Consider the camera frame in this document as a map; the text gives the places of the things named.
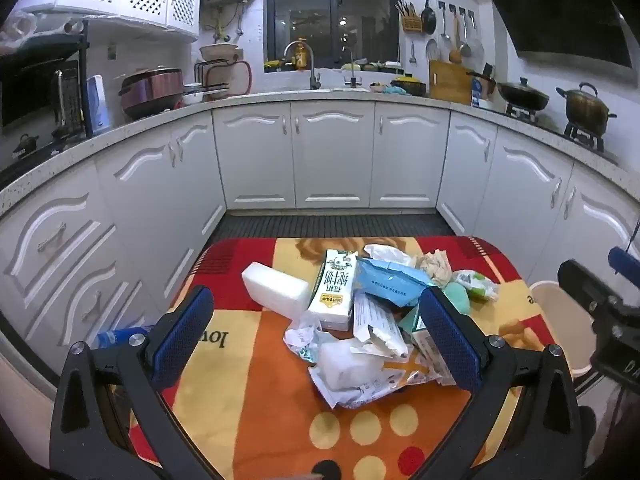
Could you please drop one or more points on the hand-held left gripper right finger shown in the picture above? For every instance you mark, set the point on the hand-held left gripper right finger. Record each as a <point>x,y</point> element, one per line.
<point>450,340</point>

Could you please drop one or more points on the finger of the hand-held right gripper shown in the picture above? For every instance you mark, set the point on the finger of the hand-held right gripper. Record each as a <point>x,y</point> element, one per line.
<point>625,260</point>
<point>582,282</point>

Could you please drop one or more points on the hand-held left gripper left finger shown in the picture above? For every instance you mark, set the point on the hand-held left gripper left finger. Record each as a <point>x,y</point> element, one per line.
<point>182,335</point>

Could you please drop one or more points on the small green carton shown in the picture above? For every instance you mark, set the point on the small green carton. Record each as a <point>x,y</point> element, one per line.
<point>425,345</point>

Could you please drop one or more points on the beige plastic bucket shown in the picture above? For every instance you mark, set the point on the beige plastic bucket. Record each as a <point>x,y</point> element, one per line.
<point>555,320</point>

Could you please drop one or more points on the green white plastic wrapper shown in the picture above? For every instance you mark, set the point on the green white plastic wrapper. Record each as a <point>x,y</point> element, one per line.
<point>475,285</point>

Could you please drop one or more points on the beige tissue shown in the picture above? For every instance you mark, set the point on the beige tissue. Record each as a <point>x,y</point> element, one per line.
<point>436,267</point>

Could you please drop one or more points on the white paper leaflet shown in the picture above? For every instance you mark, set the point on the white paper leaflet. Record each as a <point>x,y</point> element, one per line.
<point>372,320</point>

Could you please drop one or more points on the blue wet wipes packet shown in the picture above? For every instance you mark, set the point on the blue wet wipes packet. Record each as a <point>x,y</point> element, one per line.
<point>390,282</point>

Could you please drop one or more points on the white foam block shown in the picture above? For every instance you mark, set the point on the white foam block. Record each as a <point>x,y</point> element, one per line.
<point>275,287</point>

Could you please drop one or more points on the white plastic bag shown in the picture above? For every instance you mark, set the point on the white plastic bag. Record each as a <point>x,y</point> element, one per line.
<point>350,370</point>

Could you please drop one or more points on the white paper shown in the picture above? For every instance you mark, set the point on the white paper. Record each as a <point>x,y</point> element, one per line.
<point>387,255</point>

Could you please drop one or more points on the clear wrapper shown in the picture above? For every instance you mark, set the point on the clear wrapper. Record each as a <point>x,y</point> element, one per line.
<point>302,340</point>

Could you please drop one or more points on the green white milk carton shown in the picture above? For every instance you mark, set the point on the green white milk carton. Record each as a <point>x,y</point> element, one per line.
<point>332,290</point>

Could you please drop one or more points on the blue plastic bag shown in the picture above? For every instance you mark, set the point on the blue plastic bag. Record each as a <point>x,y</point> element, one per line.
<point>120,337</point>

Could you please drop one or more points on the red yellow printed blanket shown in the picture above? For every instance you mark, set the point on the red yellow printed blanket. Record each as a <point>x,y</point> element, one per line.
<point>260,400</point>

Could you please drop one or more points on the black gas stove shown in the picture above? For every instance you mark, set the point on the black gas stove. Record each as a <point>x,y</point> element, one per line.
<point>580,135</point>

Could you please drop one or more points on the brass stock pot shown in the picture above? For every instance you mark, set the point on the brass stock pot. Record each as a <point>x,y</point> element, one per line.
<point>585,107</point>

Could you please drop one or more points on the dark ribbed floor mat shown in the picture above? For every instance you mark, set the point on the dark ribbed floor mat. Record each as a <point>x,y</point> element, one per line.
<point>330,225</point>

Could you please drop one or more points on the black wok with lid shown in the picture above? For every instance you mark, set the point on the black wok with lid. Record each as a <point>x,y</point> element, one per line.
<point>522,95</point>

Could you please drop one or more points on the blue white carton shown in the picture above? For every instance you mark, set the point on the blue white carton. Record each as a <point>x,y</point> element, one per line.
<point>476,91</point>

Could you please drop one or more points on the white base cabinets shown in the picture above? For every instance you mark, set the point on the white base cabinets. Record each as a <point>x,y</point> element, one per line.
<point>330,155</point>

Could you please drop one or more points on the white bowl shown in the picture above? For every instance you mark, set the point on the white bowl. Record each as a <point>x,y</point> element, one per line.
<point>192,96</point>

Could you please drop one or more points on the wooden cutting board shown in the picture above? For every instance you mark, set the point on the wooden cutting board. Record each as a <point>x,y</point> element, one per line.
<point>450,82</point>

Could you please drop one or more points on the copper rice cooker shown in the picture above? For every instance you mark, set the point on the copper rice cooker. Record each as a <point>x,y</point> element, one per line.
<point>150,92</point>

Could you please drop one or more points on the white blue kettle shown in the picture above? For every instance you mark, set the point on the white blue kettle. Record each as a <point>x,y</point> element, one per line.
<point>98,105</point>

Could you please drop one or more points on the small black pot lid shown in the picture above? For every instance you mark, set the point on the small black pot lid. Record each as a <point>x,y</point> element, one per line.
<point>24,146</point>

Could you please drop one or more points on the teal counter cloth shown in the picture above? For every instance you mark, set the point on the teal counter cloth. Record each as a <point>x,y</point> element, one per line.
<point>395,90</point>

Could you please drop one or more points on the black pot with yellow lid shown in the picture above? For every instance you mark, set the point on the black pot with yellow lid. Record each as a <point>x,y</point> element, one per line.
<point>409,85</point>

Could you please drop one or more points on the black range hood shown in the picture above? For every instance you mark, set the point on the black range hood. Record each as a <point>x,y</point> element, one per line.
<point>560,10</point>

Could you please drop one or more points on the hanging metal skimmer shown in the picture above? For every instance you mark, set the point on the hanging metal skimmer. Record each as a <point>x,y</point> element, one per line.
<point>472,45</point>

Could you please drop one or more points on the hanging wooden spoon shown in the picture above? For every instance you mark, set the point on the hanging wooden spoon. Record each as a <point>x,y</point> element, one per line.
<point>455,52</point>

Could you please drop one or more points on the small metal faucet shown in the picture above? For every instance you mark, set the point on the small metal faucet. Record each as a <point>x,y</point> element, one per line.
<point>352,77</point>

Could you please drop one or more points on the beige clay pot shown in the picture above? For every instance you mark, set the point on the beige clay pot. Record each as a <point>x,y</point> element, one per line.
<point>218,54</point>

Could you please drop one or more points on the black oven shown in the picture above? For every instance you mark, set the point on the black oven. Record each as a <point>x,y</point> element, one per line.
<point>35,90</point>

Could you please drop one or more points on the hanging metal ladle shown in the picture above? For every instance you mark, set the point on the hanging metal ladle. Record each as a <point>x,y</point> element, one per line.
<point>444,30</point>

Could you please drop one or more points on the tall metal faucet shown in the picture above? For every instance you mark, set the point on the tall metal faucet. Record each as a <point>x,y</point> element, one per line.
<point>314,77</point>

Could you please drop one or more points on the small yellow bottle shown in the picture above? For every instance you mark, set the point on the small yellow bottle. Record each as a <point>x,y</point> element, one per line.
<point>300,55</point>

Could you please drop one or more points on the hanging black pan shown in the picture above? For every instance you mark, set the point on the hanging black pan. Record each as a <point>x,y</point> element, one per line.
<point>428,20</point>

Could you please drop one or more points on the wooden chopstick holder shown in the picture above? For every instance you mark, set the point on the wooden chopstick holder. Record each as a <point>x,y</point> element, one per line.
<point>411,22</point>

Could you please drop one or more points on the dark kitchen window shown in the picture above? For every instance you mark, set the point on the dark kitchen window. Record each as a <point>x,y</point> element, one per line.
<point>330,20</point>

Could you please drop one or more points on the clear plastic bag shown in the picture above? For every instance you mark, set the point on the clear plastic bag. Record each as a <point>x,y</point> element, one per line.
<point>17,27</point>

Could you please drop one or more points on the black wall hook rack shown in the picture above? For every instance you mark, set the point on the black wall hook rack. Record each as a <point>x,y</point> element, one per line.
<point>456,8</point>

